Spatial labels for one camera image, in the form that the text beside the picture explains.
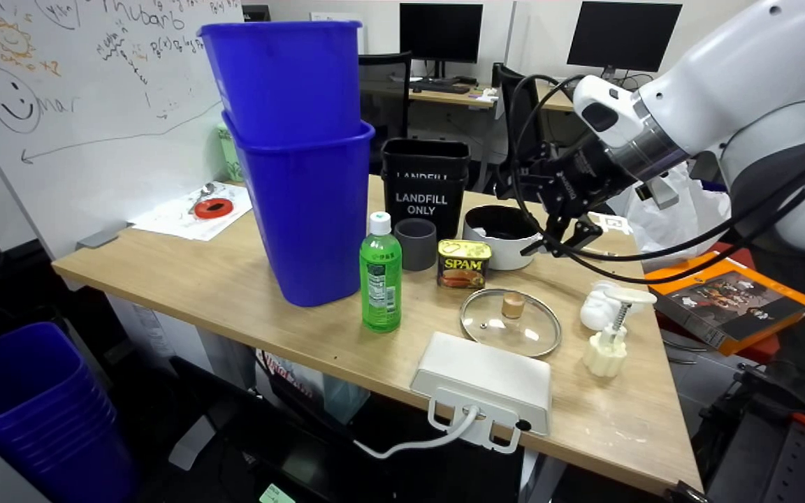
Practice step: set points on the orange book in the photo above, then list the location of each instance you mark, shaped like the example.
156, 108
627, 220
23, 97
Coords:
729, 309

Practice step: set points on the white plastic bag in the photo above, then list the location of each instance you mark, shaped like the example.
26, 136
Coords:
692, 228

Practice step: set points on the grey whiteboard eraser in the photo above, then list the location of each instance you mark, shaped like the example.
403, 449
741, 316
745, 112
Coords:
105, 236

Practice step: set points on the wooden office desk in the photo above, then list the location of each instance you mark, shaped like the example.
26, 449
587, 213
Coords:
449, 97

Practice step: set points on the blue plastic waste bin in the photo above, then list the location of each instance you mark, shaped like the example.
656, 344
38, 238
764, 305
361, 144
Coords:
308, 225
281, 84

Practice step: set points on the pale green bottle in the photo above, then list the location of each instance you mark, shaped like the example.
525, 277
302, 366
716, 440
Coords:
227, 158

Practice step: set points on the green bottle white cap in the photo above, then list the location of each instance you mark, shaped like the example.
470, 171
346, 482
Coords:
382, 280

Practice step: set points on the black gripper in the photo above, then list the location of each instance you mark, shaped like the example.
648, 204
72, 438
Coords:
587, 182

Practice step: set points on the black keyboard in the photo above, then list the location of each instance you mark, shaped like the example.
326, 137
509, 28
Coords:
439, 84

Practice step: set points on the black stand with orange part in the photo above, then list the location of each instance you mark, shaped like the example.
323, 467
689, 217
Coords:
776, 449

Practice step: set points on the black computer monitor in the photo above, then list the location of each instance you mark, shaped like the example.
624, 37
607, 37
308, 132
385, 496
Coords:
621, 32
439, 32

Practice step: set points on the grey cup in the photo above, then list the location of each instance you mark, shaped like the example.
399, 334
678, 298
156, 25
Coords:
414, 248

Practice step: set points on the black mesh office chair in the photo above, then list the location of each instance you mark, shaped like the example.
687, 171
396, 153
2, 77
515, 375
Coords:
385, 92

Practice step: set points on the stack of blue bins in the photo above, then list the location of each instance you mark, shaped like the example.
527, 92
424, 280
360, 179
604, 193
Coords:
40, 419

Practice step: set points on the white paper sheet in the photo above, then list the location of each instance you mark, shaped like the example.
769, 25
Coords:
171, 221

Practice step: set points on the yellow labelled meat can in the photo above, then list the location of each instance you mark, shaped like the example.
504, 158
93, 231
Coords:
462, 269

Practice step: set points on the red tape roll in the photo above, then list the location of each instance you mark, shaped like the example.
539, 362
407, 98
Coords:
196, 207

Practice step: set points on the white round object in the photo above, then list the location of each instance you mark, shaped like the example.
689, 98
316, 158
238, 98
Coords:
593, 312

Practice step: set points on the glass pot lid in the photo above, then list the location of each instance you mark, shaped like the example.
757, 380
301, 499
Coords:
487, 324

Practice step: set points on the whiteboard with writing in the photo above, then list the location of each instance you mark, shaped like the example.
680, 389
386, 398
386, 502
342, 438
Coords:
97, 101

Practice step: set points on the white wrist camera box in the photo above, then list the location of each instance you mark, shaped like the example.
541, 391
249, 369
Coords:
607, 98

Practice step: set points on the black landfill bin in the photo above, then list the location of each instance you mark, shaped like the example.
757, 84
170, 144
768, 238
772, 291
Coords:
425, 186

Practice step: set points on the white pump soap dispenser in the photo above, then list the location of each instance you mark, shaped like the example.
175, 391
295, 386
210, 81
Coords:
604, 352

